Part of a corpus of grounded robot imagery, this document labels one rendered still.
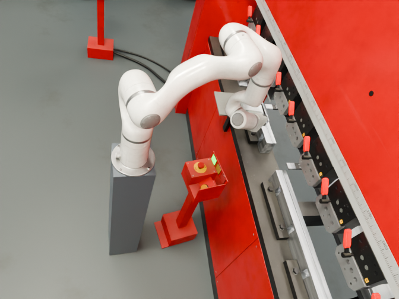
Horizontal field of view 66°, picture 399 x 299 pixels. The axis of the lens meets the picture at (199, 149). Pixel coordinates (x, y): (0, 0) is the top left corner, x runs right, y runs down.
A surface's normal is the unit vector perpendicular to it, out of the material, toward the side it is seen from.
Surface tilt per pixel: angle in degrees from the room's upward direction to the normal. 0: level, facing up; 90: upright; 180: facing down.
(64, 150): 0
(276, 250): 0
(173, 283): 0
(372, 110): 90
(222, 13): 90
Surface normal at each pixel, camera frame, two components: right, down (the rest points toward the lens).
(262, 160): 0.25, -0.59
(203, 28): 0.14, 0.80
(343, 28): -0.96, -0.04
